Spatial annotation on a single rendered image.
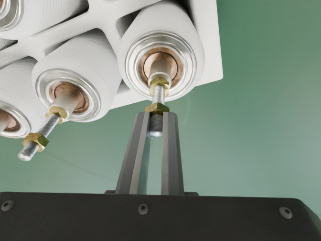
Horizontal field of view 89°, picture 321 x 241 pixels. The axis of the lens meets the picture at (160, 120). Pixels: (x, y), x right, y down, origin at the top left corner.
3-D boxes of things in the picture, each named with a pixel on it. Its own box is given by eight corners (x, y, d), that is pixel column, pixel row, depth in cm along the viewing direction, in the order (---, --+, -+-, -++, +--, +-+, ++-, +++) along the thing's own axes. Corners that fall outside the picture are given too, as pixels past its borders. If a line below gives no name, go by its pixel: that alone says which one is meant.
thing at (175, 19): (194, 43, 33) (213, 92, 19) (150, 59, 35) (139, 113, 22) (180, -16, 27) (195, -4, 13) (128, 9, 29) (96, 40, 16)
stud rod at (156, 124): (158, 83, 17) (153, 140, 11) (153, 75, 16) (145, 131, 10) (166, 79, 16) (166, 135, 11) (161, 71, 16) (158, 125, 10)
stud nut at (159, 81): (155, 97, 16) (154, 102, 15) (145, 83, 15) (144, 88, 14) (173, 88, 15) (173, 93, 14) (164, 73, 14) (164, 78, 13)
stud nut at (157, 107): (152, 124, 13) (151, 131, 12) (140, 109, 12) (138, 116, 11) (174, 115, 12) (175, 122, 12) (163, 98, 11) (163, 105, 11)
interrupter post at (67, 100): (62, 101, 21) (48, 118, 19) (59, 85, 20) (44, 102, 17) (81, 105, 21) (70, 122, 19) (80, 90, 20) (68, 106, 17)
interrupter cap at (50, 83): (45, 112, 22) (42, 115, 22) (30, 59, 17) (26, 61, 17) (101, 123, 23) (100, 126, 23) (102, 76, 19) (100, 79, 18)
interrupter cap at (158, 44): (202, 86, 19) (203, 90, 19) (143, 104, 21) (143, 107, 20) (185, 15, 14) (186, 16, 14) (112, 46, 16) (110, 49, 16)
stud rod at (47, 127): (61, 106, 19) (18, 160, 14) (59, 99, 19) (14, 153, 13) (69, 108, 20) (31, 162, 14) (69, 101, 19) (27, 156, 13)
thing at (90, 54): (85, 63, 36) (37, 117, 23) (83, 14, 30) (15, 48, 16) (129, 74, 38) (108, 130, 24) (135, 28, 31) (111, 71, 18)
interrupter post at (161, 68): (174, 74, 18) (176, 90, 16) (154, 81, 19) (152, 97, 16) (167, 53, 17) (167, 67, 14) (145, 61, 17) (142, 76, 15)
